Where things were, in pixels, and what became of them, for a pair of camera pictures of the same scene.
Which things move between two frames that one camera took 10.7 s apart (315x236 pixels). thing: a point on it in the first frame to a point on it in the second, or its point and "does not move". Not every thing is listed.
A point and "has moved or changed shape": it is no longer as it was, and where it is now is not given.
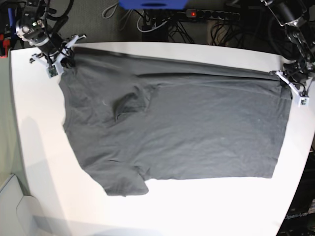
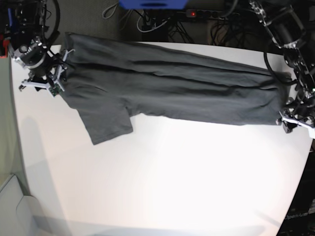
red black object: x=4 y=44 does not move
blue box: x=153 y=4 does not move
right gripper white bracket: x=303 y=100 to x=288 y=127
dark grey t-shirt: x=129 y=118 has moved or changed shape
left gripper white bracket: x=57 y=61 to x=55 y=85
